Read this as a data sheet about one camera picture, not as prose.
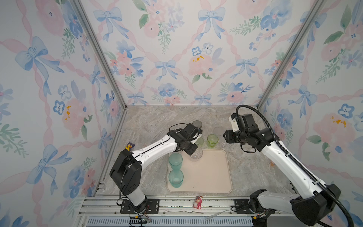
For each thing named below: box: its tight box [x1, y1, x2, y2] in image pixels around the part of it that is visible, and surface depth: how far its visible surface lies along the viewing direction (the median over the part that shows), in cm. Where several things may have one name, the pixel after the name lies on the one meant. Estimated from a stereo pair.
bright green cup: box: [207, 133, 219, 149], surface depth 97 cm
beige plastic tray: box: [166, 149, 233, 194], surface depth 87 cm
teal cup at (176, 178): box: [168, 169, 184, 188], surface depth 83 cm
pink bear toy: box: [192, 195, 203, 210], surface depth 75 cm
